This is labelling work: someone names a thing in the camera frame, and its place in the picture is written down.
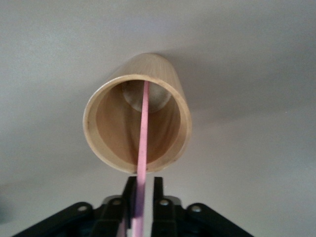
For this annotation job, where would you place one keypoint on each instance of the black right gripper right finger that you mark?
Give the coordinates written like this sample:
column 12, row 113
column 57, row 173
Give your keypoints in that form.
column 158, row 197

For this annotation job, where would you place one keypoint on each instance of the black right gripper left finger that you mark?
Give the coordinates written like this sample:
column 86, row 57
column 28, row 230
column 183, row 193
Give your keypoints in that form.
column 129, row 197

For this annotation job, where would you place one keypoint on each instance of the pink chopstick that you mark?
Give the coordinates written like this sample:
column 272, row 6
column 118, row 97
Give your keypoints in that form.
column 143, row 138

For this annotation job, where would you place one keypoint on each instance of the brown wooden cup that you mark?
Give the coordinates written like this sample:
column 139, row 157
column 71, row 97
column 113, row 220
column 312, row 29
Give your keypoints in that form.
column 153, row 69

